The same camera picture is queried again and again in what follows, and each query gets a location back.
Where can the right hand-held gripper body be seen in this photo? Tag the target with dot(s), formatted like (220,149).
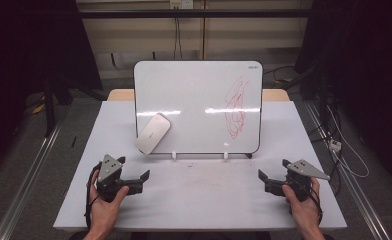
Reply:
(300,180)

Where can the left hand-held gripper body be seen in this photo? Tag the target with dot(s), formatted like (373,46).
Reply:
(109,168)

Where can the white whiteboard eraser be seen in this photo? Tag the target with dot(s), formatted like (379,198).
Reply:
(152,133)

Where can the person's right hand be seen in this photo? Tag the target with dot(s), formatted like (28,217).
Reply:
(304,213)

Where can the person's left hand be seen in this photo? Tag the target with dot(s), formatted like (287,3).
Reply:
(104,210)

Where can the black pen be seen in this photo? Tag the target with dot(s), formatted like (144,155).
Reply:
(73,141)

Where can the white whiteboard foot clip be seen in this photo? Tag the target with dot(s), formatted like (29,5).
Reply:
(225,155)
(174,155)

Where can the white power strip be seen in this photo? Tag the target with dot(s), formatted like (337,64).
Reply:
(335,145)

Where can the black metal stand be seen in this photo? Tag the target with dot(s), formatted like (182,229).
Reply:
(50,106)
(319,86)

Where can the white desktop whiteboard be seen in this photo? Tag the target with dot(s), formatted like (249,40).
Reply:
(197,93)

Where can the black horizontal bar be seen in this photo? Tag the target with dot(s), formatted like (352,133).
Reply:
(190,13)

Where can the metal floor rail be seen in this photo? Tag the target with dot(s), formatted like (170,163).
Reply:
(27,180)
(350,186)

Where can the white wall outlet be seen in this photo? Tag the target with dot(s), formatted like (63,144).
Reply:
(181,3)

